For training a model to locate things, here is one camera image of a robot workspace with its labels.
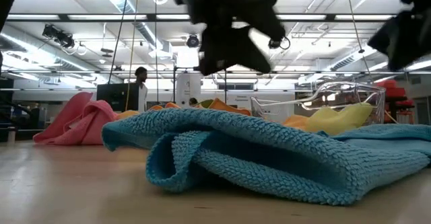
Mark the black camera cluster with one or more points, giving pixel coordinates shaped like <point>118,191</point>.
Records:
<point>60,37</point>

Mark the white cabinet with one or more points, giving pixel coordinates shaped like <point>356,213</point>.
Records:
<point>188,87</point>

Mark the clear plastic bin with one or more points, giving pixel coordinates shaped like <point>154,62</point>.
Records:
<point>336,93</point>

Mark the grey cup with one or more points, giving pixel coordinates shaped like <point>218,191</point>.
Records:
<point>11,136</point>

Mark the yellow microfiber towel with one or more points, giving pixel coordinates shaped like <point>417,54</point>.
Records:
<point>336,121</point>

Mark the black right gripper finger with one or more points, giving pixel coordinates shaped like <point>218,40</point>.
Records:
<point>410,39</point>

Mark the pink microfiber towel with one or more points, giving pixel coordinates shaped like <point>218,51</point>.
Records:
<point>77,126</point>

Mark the black hanging camera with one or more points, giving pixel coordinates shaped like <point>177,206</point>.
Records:
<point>192,41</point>
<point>274,43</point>

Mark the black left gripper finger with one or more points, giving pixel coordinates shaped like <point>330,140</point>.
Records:
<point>247,49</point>
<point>217,49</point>

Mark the black monitor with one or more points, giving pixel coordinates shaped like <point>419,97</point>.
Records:
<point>114,98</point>

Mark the blue microfiber towel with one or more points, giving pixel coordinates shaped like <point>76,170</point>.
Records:
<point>269,156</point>

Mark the orange microfiber towel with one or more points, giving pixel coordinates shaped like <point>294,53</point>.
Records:
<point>296,121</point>
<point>229,107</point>

